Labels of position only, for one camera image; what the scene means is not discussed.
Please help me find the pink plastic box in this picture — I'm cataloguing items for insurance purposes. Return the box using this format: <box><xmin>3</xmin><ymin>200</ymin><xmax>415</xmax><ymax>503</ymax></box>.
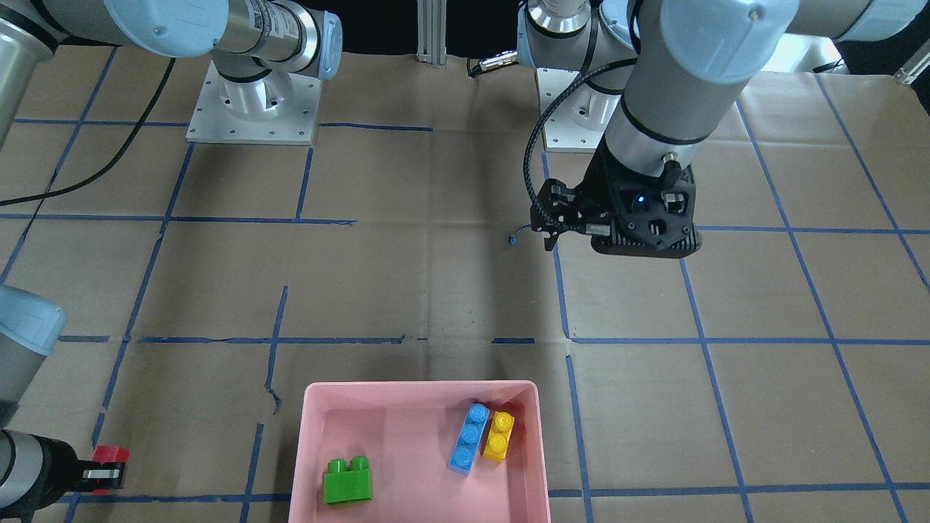
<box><xmin>288</xmin><ymin>380</ymin><xmax>551</xmax><ymax>522</ymax></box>

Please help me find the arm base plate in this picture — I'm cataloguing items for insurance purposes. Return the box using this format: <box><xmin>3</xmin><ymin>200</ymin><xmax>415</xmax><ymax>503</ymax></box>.
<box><xmin>535</xmin><ymin>68</ymin><xmax>620</xmax><ymax>153</ymax></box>
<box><xmin>185</xmin><ymin>63</ymin><xmax>323</xmax><ymax>146</ymax></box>

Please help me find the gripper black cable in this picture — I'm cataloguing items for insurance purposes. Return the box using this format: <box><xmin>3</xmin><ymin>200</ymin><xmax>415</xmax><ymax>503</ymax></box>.
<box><xmin>0</xmin><ymin>58</ymin><xmax>177</xmax><ymax>207</ymax></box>
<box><xmin>525</xmin><ymin>58</ymin><xmax>640</xmax><ymax>219</ymax></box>

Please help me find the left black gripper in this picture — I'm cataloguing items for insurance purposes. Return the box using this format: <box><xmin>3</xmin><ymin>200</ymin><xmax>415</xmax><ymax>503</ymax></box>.
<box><xmin>530</xmin><ymin>142</ymin><xmax>702</xmax><ymax>259</ymax></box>

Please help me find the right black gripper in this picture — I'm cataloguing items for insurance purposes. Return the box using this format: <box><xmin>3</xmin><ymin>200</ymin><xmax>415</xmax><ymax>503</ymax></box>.
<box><xmin>31</xmin><ymin>436</ymin><xmax>126</xmax><ymax>509</ymax></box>

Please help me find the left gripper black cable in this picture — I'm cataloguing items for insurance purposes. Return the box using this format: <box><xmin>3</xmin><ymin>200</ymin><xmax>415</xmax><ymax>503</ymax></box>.
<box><xmin>525</xmin><ymin>58</ymin><xmax>640</xmax><ymax>219</ymax></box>

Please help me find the aluminium frame post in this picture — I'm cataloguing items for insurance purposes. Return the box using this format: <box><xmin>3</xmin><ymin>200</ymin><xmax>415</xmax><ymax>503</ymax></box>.
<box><xmin>415</xmin><ymin>0</ymin><xmax>448</xmax><ymax>69</ymax></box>

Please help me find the yellow toy block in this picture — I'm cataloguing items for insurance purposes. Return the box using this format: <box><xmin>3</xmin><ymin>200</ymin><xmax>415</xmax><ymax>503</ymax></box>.
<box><xmin>482</xmin><ymin>411</ymin><xmax>516</xmax><ymax>463</ymax></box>

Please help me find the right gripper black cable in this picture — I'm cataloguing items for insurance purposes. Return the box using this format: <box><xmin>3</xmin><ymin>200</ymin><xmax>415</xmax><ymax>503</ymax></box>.
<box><xmin>0</xmin><ymin>58</ymin><xmax>177</xmax><ymax>207</ymax></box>

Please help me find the green toy block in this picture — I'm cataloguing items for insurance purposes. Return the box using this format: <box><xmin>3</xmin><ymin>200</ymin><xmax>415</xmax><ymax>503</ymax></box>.
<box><xmin>323</xmin><ymin>455</ymin><xmax>374</xmax><ymax>504</ymax></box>

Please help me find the red toy block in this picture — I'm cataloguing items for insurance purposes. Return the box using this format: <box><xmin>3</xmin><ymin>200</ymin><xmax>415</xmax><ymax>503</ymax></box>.
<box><xmin>91</xmin><ymin>445</ymin><xmax>131</xmax><ymax>495</ymax></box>

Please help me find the blue toy block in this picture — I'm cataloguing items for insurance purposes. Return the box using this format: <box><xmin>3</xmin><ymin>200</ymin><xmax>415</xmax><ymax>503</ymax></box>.
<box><xmin>448</xmin><ymin>402</ymin><xmax>491</xmax><ymax>477</ymax></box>

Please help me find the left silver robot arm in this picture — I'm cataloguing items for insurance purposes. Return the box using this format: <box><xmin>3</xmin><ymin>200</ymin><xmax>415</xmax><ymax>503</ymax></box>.
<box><xmin>469</xmin><ymin>1</ymin><xmax>926</xmax><ymax>259</ymax></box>

